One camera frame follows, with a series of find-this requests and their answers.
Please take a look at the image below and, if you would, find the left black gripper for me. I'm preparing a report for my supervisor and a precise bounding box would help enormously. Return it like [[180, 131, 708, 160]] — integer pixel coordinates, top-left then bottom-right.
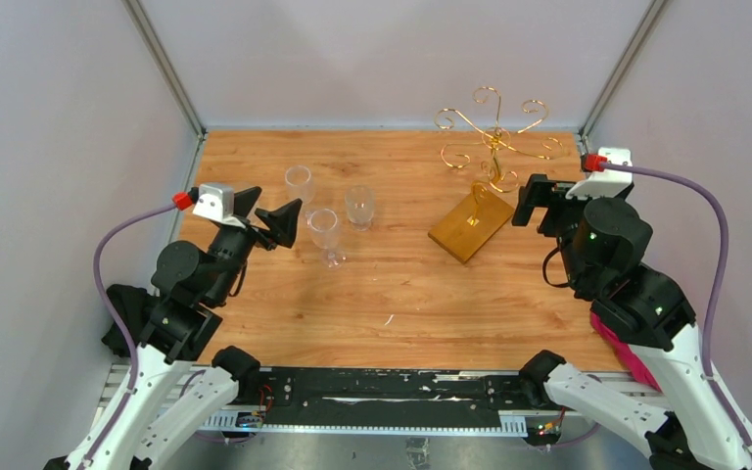
[[209, 186, 302, 304]]

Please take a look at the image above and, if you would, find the clear wine glass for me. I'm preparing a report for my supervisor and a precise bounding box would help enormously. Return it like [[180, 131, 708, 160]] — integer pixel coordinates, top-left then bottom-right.
[[307, 209, 346, 268], [345, 185, 375, 231], [285, 164, 316, 221]]

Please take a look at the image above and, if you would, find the clear wine glass back top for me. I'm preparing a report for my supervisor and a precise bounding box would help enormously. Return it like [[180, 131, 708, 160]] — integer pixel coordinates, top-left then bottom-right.
[[307, 209, 346, 268]]

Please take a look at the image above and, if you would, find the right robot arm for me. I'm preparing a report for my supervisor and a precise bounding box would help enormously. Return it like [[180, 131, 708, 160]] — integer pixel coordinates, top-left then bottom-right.
[[513, 174, 752, 469]]

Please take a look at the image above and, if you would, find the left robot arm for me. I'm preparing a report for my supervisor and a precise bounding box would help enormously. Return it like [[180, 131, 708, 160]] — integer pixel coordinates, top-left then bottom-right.
[[45, 183, 303, 469]]

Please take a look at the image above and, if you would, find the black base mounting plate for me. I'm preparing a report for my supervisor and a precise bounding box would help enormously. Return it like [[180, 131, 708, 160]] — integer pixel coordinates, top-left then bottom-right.
[[232, 366, 566, 430]]

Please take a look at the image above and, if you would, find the pink cloth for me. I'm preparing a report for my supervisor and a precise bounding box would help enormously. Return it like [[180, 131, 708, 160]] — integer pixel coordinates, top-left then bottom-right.
[[589, 312, 661, 392]]

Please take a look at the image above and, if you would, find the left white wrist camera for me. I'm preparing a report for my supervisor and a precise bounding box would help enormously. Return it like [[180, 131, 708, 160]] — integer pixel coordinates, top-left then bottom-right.
[[192, 183, 247, 228]]

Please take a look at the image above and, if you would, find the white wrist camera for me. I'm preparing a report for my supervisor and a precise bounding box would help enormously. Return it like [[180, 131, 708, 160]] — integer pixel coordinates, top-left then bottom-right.
[[192, 183, 247, 228], [565, 147, 633, 200]]

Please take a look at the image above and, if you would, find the gold wire glass rack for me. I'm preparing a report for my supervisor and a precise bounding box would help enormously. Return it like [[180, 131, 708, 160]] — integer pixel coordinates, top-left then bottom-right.
[[428, 86, 570, 264]]

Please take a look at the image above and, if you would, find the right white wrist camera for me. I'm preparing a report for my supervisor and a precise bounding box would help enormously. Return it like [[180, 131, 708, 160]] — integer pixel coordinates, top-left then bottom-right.
[[565, 147, 633, 200]]

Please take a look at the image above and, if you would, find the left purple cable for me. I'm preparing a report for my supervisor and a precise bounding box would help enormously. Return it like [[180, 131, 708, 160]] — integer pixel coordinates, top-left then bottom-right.
[[80, 191, 196, 470]]

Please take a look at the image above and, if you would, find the aluminium frame rail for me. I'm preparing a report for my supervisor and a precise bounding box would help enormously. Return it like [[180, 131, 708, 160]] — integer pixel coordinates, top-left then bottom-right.
[[97, 364, 708, 470]]

